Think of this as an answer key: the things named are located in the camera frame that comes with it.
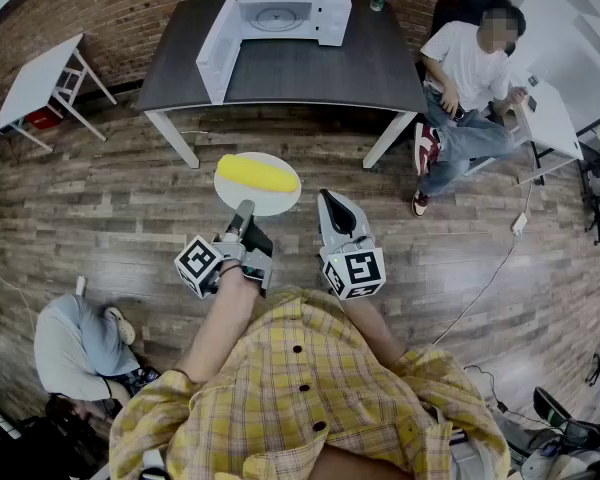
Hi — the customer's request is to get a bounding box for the small white side table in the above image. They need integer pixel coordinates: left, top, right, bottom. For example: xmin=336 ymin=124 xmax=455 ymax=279
xmin=0 ymin=32 xmax=118 ymax=155

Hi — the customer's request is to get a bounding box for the yellow plaid shirt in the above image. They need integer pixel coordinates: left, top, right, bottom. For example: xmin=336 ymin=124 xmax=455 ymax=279
xmin=108 ymin=287 xmax=512 ymax=480

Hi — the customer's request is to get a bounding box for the white round plate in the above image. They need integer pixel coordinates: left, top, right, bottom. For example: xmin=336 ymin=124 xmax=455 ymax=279
xmin=213 ymin=151 xmax=303 ymax=218

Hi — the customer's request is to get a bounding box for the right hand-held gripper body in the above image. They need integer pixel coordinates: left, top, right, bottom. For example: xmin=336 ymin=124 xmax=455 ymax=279
xmin=319 ymin=236 xmax=387 ymax=302

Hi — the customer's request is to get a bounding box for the person's left forearm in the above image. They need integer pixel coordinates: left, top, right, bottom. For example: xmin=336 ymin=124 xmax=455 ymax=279
xmin=176 ymin=264 xmax=262 ymax=385

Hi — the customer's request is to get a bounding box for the white desk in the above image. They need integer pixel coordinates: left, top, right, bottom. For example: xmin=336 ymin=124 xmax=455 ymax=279
xmin=508 ymin=71 xmax=586 ymax=185

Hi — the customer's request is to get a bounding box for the yellow corn cob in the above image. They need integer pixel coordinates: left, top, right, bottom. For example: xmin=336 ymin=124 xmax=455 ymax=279
xmin=216 ymin=153 xmax=302 ymax=194

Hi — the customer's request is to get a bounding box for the red box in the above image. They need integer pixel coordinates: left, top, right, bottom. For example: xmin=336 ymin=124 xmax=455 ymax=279
xmin=25 ymin=107 xmax=62 ymax=131

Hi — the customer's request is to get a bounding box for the black office chair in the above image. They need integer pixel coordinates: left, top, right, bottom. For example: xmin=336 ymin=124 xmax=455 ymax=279
xmin=429 ymin=0 xmax=501 ymax=38

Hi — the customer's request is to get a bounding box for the person's right forearm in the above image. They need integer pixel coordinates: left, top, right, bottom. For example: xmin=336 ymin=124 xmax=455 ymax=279
xmin=340 ymin=295 xmax=409 ymax=370

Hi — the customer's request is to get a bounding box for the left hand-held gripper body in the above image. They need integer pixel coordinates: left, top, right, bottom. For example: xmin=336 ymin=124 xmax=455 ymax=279
xmin=173 ymin=217 xmax=276 ymax=299

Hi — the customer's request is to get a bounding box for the dark wooden table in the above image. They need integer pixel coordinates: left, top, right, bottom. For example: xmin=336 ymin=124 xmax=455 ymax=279
xmin=134 ymin=0 xmax=429 ymax=170

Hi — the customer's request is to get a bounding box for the white cable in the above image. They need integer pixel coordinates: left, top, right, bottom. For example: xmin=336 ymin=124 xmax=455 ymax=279
xmin=431 ymin=167 xmax=537 ymax=347

